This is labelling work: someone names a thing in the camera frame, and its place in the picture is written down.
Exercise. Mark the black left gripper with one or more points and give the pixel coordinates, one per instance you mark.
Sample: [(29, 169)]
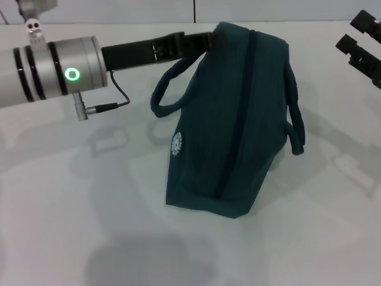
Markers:
[(134, 55)]

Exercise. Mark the dark teal insulated lunch bag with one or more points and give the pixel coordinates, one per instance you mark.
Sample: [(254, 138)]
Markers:
[(232, 119)]

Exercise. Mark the white partition board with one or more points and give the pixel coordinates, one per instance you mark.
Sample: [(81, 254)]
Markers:
[(268, 9)]

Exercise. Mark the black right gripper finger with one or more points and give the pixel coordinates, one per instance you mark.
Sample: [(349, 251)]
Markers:
[(367, 22), (361, 58)]

